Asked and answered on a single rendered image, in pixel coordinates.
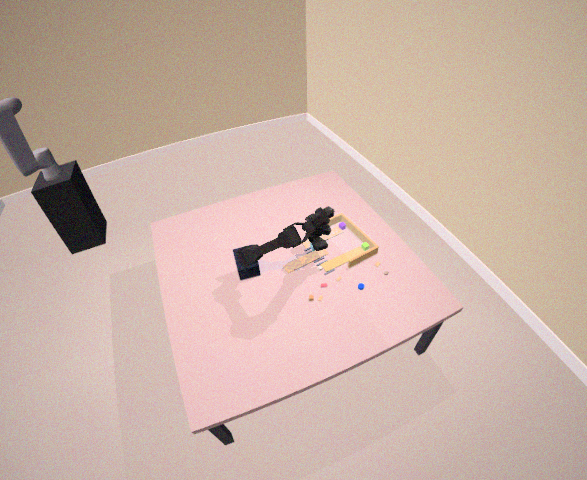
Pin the orange strip with blue speckles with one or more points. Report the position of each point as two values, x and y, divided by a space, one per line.
307 243

